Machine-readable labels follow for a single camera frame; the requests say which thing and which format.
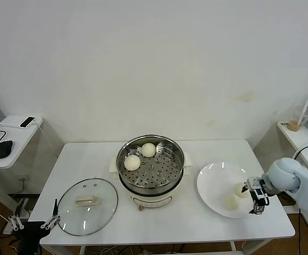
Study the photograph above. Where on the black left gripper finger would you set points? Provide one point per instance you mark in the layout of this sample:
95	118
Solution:
16	222
55	208

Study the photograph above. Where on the cream electric cooker pot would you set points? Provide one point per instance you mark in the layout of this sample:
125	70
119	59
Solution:
151	199

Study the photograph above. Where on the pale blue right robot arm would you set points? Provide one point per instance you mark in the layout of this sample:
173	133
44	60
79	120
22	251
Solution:
294	178

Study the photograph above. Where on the small black flat device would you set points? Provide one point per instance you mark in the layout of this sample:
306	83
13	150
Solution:
27	121

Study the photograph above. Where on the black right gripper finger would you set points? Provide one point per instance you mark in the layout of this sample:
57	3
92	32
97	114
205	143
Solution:
257	209
244	189

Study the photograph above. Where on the flat white box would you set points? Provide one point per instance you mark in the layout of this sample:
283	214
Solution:
10	121

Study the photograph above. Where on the clear plastic drink cup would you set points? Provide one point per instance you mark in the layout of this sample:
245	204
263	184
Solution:
297	119

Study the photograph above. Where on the white drinking straw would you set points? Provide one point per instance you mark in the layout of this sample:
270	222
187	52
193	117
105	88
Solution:
306	106

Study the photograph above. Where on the white round plate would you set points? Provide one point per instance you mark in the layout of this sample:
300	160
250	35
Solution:
217	180

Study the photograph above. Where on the white side desk with mouse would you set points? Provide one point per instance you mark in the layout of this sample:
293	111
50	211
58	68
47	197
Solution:
18	143

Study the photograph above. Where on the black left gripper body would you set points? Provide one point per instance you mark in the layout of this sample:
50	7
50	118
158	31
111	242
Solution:
30	233

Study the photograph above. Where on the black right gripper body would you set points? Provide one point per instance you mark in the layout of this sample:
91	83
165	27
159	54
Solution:
260	196

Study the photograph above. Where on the black computer mouse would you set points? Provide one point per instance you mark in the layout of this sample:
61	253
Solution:
2	149

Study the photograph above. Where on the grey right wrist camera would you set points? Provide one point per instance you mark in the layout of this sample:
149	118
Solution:
253	183

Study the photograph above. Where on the perforated steel steamer basket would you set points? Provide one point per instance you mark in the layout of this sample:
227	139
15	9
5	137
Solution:
159	172

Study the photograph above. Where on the white steamed baozi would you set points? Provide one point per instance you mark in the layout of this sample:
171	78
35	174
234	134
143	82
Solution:
239	192
231	203
131	162
148	150

